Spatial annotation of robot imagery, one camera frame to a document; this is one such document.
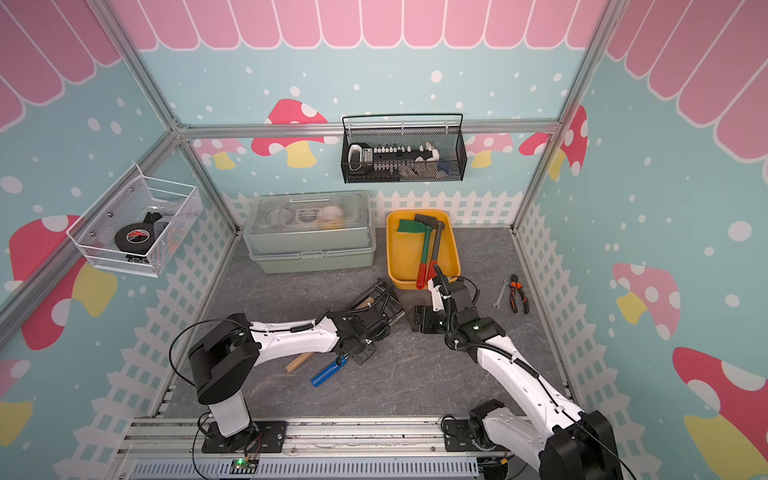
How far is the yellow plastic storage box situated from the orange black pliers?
0.69 ft

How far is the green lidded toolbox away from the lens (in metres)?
0.95

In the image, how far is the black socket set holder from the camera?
0.89m

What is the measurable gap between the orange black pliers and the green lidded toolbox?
0.50 meters

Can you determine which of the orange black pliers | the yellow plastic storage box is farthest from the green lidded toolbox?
the orange black pliers

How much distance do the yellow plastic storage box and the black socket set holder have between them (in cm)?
29

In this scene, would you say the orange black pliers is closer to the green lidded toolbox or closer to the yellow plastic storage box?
the yellow plastic storage box

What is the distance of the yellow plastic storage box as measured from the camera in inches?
41.1
